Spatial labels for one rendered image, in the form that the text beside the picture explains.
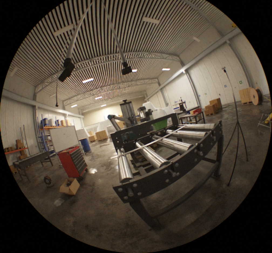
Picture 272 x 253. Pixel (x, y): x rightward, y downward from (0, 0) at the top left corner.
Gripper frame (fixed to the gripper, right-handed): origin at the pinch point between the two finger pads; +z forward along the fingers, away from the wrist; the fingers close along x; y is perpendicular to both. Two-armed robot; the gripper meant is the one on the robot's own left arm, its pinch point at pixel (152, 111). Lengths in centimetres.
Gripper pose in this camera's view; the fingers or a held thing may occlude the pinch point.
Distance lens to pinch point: 160.9
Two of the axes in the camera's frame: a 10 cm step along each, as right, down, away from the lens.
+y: 9.3, -2.7, 2.4
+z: 2.3, -0.9, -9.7
